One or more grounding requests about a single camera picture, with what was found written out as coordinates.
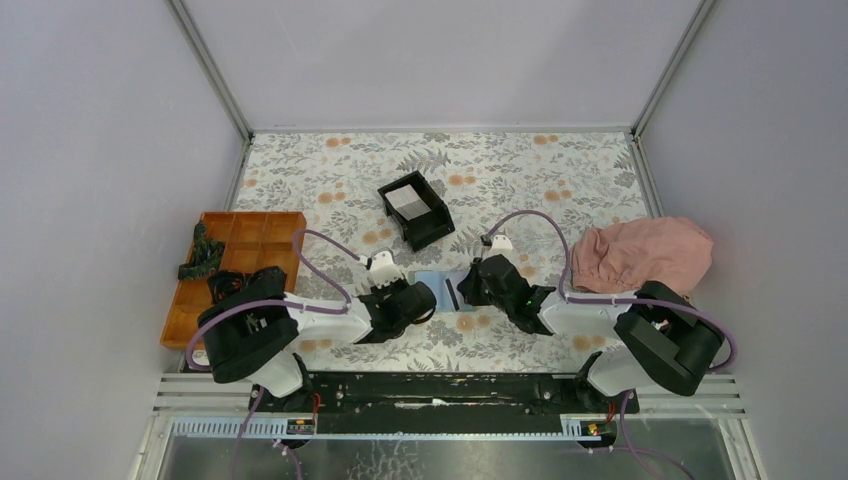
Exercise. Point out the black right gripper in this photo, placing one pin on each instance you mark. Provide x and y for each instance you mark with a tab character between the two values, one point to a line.
469	287

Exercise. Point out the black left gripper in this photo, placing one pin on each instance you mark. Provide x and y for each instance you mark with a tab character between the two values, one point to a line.
399	285

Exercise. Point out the white magnetic stripe card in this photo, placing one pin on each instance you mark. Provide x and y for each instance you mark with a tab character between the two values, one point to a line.
451	294

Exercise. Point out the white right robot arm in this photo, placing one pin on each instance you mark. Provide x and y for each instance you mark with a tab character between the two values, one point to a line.
664	340

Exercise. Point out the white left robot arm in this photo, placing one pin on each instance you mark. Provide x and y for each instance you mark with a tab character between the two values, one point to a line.
247	331

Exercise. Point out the black card box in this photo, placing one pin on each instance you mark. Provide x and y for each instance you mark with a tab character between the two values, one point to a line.
423	231

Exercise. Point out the stack of white cards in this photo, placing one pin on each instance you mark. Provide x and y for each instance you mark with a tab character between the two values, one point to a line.
407	202

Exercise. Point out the orange compartment tray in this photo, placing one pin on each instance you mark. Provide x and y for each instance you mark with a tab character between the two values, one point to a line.
252	240

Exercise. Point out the pink cloth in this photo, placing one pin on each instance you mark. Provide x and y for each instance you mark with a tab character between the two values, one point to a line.
623	256

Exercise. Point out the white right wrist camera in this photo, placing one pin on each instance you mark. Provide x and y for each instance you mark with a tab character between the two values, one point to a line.
496	244

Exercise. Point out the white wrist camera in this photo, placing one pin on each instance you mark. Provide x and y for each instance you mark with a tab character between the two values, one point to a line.
496	244
381	268

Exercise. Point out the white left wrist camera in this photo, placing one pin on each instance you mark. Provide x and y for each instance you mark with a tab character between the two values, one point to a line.
381	268

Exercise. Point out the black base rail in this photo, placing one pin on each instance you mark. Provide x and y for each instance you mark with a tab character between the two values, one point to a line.
442	403

